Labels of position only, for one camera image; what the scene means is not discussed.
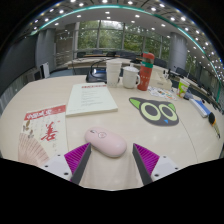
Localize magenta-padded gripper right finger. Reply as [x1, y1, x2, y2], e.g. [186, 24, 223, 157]
[132, 142, 183, 186]

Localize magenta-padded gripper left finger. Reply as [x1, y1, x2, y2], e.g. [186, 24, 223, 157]
[39, 142, 92, 186]

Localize pink computer mouse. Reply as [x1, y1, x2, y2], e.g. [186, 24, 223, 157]
[84, 126, 128, 159]

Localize cat face mouse pad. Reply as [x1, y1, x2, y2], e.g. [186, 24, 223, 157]
[128, 96, 180, 127]

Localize red and white magazine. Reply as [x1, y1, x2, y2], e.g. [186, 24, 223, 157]
[17, 104, 69, 168]

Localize pale yellow paper booklet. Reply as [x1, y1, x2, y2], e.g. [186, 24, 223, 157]
[65, 82, 119, 118]

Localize colourful sticker sheet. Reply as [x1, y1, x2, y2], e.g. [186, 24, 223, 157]
[147, 85, 178, 102]

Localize blue and white book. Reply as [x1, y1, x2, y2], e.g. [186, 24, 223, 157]
[189, 97, 212, 119]

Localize black-headed handheld microphone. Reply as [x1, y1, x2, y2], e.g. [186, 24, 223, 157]
[208, 111, 222, 139]

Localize green printed paper cup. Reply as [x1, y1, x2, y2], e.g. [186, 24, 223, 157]
[176, 78, 191, 99]

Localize white cardboard box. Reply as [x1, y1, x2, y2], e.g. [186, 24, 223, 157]
[148, 70, 173, 91]

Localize white lidded ceramic mug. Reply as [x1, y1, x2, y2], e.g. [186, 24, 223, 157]
[121, 65, 141, 90]

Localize red bottle with green band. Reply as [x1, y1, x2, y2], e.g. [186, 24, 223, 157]
[136, 51, 156, 92]

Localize stacked white paper cups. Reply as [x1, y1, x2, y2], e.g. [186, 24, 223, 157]
[105, 59, 123, 88]

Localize grey box appliance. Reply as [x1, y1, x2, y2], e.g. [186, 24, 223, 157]
[23, 68, 43, 86]

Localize white floor cabinet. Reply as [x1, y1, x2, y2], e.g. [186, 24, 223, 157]
[40, 62, 51, 79]

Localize long curved conference table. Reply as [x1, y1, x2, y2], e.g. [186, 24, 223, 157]
[63, 54, 188, 78]

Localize dark office chairs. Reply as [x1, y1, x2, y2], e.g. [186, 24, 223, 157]
[75, 49, 214, 88]

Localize ceiling lights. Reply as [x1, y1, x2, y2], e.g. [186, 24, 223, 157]
[29, 0, 224, 81]

